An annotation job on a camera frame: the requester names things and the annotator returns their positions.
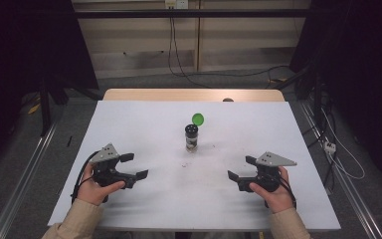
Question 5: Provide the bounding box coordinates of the person's right hand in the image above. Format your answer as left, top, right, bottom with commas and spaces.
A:
249, 165, 294, 214

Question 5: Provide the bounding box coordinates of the person's left hand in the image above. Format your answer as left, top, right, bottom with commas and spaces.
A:
77, 162, 126, 207

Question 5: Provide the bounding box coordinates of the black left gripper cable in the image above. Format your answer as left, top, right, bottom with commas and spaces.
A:
71, 150, 101, 204

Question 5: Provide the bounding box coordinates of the green jar lid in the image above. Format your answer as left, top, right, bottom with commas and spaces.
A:
191, 113, 206, 127

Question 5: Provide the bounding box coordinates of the white power strip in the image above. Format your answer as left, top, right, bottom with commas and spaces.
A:
323, 140, 337, 155

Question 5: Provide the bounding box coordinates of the white cable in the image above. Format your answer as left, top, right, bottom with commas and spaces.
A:
320, 107, 367, 181

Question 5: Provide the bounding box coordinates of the black horizontal bar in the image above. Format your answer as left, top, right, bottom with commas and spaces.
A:
74, 8, 312, 19

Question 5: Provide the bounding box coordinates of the yellow floor tape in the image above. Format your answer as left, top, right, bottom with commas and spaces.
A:
27, 103, 42, 116

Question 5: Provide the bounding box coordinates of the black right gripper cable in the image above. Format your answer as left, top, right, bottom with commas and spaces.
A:
276, 174, 298, 210

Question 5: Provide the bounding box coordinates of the black wall cable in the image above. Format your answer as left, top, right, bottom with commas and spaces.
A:
167, 8, 291, 90

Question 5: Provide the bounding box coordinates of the clear spice jar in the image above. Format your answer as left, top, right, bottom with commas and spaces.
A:
184, 123, 200, 153

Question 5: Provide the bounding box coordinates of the black curtain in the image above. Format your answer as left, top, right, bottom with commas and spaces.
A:
288, 0, 382, 193
0, 0, 99, 175

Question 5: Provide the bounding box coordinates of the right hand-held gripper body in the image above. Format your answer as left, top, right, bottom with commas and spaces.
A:
238, 151, 298, 193

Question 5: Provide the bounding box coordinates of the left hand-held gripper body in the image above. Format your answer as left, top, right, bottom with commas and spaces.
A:
90, 142, 137, 191

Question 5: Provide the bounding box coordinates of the black floor cable bundle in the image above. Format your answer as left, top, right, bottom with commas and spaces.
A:
293, 74, 338, 187

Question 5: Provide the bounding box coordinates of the aluminium floor rail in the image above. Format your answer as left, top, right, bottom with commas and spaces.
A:
0, 121, 60, 239
298, 100, 382, 239

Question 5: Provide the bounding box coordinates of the black metal stand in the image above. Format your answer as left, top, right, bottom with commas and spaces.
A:
38, 77, 68, 137

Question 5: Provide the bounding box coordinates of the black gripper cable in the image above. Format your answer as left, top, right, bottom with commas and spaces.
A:
276, 174, 298, 210
71, 150, 101, 204

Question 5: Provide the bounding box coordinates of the white wall socket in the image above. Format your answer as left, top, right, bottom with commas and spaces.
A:
164, 0, 189, 10

